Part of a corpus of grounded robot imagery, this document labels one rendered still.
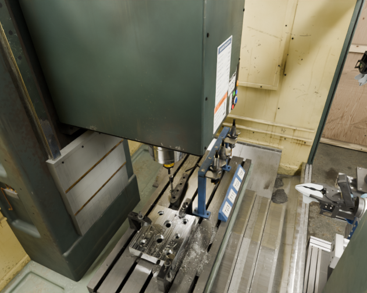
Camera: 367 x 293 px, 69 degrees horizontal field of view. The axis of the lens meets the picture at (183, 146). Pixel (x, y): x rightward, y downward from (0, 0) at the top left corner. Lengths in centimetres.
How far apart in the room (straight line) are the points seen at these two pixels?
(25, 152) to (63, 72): 35
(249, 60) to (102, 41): 121
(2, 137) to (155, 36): 67
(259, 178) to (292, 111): 54
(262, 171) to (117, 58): 150
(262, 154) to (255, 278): 96
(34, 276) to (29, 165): 91
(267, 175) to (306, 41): 94
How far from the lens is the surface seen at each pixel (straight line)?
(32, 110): 117
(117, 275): 143
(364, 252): 66
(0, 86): 112
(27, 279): 200
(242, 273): 160
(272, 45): 189
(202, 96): 82
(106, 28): 90
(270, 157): 218
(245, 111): 209
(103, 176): 157
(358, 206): 109
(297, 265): 162
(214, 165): 137
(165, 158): 108
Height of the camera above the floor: 212
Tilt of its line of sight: 35 degrees down
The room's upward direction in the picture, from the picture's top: 2 degrees counter-clockwise
